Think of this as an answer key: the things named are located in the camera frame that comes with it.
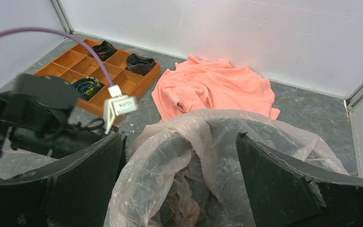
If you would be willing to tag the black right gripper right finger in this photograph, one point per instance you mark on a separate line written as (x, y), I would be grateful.
(286, 192)

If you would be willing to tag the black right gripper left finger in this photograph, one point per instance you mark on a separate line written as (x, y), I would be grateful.
(73, 191)

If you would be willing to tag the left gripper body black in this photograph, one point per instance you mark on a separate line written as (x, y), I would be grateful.
(70, 139)

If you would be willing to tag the pink plastic trash bag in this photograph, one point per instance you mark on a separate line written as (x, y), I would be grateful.
(185, 172)

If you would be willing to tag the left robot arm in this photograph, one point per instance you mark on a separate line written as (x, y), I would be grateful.
(34, 117)

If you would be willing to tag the orange compartment tray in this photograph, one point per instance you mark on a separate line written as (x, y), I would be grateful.
(75, 64)

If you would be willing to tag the black rolled belt left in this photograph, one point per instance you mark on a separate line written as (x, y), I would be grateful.
(104, 50)

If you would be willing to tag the black rolled belt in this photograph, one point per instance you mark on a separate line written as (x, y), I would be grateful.
(104, 50)
(139, 65)

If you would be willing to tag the black rolled belt right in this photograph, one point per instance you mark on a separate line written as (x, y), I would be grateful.
(139, 65)

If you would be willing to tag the salmon pink cloth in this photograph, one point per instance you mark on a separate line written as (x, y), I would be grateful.
(196, 84)

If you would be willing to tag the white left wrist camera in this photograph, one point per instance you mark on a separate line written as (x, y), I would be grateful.
(117, 105)

